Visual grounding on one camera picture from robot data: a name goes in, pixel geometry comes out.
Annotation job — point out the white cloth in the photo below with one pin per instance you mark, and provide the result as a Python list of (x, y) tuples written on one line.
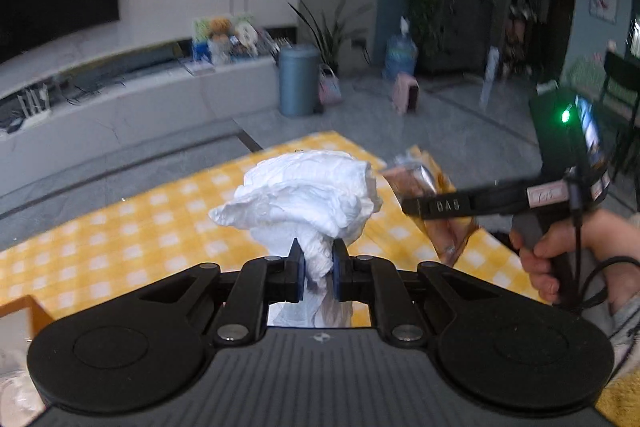
[(312, 197)]

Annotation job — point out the brown snack packet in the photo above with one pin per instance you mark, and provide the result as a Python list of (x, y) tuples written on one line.
[(419, 184)]

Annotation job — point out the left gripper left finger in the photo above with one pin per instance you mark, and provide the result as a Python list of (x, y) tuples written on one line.
[(246, 296)]

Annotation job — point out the grey cylindrical trash bin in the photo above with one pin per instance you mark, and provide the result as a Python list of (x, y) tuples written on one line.
[(298, 80)]

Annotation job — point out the teddy bear plush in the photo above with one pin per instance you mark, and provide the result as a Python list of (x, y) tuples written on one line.
[(219, 33)]

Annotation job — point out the pink woven basket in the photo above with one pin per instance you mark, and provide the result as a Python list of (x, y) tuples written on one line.
[(330, 92)]

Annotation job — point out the marble TV console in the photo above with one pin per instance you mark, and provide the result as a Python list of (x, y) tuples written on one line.
[(134, 111)]

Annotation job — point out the framed wall picture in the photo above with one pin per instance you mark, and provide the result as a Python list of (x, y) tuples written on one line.
[(604, 10)]

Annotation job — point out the orange open storage box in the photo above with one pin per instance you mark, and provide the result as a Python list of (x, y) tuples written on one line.
[(21, 320)]

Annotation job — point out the yellow checkered tablecloth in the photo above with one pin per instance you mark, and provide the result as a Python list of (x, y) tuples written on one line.
[(163, 231)]

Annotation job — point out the blue water bottle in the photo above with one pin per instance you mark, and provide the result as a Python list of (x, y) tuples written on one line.
[(401, 53)]

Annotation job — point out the white wifi router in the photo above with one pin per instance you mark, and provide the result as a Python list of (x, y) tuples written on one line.
[(35, 105)]

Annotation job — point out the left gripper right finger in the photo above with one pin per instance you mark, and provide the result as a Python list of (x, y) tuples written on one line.
[(376, 282)]

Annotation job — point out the small pink heater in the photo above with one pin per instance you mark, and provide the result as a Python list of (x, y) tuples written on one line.
[(405, 93)]

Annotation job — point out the tall green floor plant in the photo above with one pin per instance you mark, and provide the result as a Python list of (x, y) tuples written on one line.
[(331, 35)]

